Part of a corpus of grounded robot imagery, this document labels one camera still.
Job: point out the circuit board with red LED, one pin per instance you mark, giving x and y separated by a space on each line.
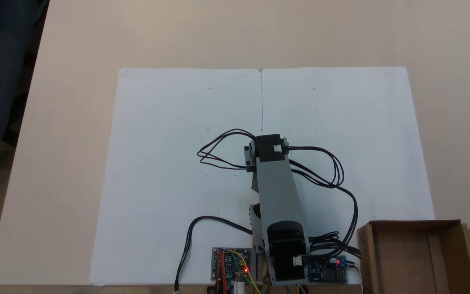
229 265

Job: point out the white USB plug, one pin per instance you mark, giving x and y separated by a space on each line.
239 288

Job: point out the brown cardboard box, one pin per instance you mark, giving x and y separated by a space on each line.
406 257

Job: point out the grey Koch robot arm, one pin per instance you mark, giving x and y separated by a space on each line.
278 192

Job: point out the blue circuit board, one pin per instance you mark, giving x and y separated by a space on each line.
327 272

